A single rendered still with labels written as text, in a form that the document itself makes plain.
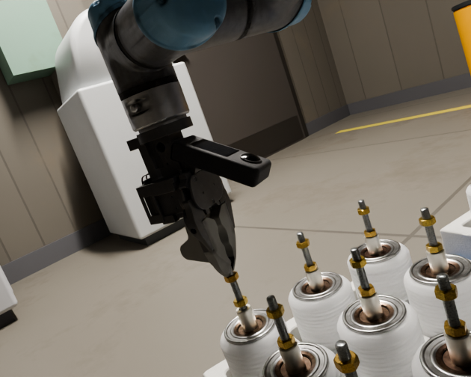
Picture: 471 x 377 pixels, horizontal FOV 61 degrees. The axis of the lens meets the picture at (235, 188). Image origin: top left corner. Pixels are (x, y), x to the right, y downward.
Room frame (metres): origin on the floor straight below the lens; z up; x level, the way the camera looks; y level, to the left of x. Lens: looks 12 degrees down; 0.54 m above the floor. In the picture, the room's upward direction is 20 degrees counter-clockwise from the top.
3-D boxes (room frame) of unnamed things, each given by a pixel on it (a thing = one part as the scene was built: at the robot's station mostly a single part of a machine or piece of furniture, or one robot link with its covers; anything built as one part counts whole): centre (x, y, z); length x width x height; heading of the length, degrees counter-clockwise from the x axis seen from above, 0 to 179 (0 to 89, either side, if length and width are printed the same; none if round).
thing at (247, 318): (0.50, 0.05, 0.26); 0.02 x 0.02 x 0.03
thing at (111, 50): (0.50, 0.06, 0.65); 0.09 x 0.08 x 0.11; 32
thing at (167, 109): (0.51, 0.06, 0.57); 0.08 x 0.08 x 0.05
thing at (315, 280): (0.54, -0.06, 0.26); 0.02 x 0.02 x 0.03
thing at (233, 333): (0.50, 0.05, 0.25); 0.08 x 0.08 x 0.01
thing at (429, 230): (0.47, -0.22, 0.30); 0.01 x 0.01 x 0.08
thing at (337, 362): (0.28, -0.04, 0.32); 0.02 x 0.02 x 0.01; 48
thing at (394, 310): (0.43, -0.11, 0.25); 0.08 x 0.08 x 0.01
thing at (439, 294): (0.32, -0.15, 0.32); 0.02 x 0.02 x 0.01; 22
